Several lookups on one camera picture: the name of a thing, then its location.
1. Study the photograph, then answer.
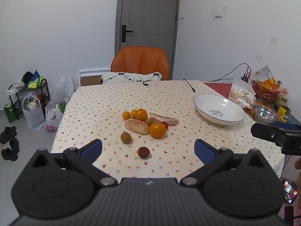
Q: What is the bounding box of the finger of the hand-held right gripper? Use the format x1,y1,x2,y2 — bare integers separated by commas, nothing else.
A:
251,123,288,144
273,121,301,132

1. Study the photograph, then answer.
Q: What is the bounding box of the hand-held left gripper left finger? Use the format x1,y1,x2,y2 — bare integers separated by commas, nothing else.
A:
30,139,118,187

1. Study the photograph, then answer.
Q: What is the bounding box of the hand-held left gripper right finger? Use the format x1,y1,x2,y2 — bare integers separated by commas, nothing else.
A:
180,139,271,186

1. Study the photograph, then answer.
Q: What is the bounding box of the white plate with blue rim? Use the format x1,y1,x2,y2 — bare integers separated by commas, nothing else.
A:
193,94,246,126

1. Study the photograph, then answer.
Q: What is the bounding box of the peeled pink pomelo segment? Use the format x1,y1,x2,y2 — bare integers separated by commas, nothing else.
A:
150,113,179,126

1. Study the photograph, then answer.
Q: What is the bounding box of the pomelo segment with white pith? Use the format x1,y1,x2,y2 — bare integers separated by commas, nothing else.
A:
125,119,150,135

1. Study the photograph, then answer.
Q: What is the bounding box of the steel bowl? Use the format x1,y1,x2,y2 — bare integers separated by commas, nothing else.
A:
253,105,280,126

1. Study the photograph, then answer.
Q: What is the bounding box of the crumpled white tissue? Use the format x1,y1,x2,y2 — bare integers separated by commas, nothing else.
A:
236,99,251,109

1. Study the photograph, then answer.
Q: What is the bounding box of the smartphone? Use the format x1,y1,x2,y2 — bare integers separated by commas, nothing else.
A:
281,179,299,205

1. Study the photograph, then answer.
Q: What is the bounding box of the red print plastic bag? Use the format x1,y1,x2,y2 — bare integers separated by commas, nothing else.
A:
45,99,65,131

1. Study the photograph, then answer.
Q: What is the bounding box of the orange snack bag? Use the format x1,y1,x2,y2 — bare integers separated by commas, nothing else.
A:
254,65,275,90

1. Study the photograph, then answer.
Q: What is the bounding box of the red table mat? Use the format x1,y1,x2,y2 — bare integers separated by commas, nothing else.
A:
203,82,236,97

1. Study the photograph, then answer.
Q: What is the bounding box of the white plastic bag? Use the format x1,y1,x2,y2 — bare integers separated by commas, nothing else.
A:
22,96,46,130

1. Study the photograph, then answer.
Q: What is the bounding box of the clear plastic bag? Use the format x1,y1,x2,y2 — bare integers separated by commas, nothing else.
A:
50,75,74,104

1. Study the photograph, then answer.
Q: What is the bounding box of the white framed panel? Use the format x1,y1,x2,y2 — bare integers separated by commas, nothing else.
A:
79,70,111,87

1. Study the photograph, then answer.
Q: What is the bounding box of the black slipper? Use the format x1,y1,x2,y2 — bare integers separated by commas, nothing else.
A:
9,138,20,151
0,126,17,144
1,147,19,162

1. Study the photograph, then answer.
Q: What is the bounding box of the black shoe rack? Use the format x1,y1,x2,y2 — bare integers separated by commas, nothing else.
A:
8,78,50,120

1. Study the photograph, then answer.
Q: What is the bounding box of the white pillow with black print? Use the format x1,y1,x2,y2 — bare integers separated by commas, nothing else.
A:
101,71,163,85

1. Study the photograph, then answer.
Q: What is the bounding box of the green packet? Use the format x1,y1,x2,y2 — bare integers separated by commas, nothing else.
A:
28,76,44,89

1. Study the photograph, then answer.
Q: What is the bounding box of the green bag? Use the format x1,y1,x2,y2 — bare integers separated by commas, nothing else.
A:
3,102,18,123

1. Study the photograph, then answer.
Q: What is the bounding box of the black cloth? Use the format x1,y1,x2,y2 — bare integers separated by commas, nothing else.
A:
22,71,34,83

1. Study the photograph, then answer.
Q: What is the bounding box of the orange chair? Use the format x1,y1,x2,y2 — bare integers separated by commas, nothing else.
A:
110,46,170,81

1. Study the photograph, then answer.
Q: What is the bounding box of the grey door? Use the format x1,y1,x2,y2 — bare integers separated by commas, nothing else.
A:
115,0,180,80

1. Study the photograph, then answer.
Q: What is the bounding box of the black power cable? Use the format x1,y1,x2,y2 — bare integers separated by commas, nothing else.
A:
213,63,250,83

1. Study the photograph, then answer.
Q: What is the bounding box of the black door handle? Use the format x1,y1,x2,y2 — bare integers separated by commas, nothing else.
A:
121,25,134,43

